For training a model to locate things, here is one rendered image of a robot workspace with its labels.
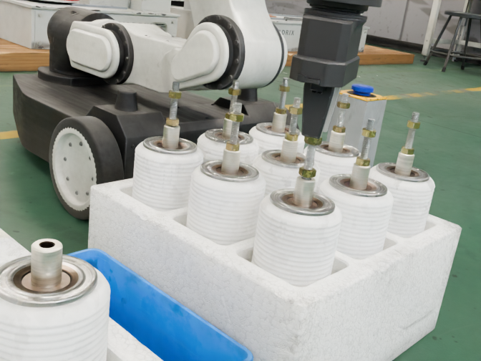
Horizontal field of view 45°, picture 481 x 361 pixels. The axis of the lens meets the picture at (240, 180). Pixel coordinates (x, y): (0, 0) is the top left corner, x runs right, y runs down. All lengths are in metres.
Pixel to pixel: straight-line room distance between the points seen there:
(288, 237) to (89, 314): 0.27
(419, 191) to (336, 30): 0.32
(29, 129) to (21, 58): 1.23
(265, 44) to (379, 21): 5.45
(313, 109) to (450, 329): 0.52
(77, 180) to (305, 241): 0.64
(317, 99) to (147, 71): 0.77
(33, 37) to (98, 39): 1.37
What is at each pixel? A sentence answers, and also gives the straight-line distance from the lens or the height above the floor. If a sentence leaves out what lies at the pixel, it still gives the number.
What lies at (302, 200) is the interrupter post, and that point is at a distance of 0.66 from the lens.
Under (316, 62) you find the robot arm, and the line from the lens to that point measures 0.58.
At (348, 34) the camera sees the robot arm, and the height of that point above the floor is 0.45.
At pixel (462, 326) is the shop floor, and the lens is 1.04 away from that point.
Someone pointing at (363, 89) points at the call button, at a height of 0.33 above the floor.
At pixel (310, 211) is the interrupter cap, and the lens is 0.64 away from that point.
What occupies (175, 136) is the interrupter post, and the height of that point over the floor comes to 0.27.
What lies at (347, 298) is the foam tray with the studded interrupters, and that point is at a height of 0.16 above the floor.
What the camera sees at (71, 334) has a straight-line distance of 0.45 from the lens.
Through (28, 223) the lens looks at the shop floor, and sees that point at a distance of 1.18.
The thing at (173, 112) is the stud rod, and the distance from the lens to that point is 0.81.
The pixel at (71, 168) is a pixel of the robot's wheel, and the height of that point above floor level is 0.09.
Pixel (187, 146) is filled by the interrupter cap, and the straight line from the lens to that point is 0.83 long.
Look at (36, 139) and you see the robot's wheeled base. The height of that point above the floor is 0.08.
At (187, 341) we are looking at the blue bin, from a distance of 0.70.
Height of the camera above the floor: 0.48
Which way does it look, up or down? 19 degrees down
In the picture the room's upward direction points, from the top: 8 degrees clockwise
